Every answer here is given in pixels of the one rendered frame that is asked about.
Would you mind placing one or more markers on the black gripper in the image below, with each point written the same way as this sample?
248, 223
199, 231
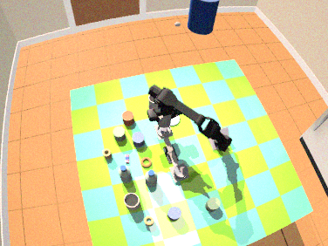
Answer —
154, 116

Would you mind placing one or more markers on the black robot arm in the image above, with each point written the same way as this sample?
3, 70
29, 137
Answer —
166, 98

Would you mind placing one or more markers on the white round dish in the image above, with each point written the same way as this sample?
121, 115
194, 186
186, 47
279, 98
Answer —
175, 121

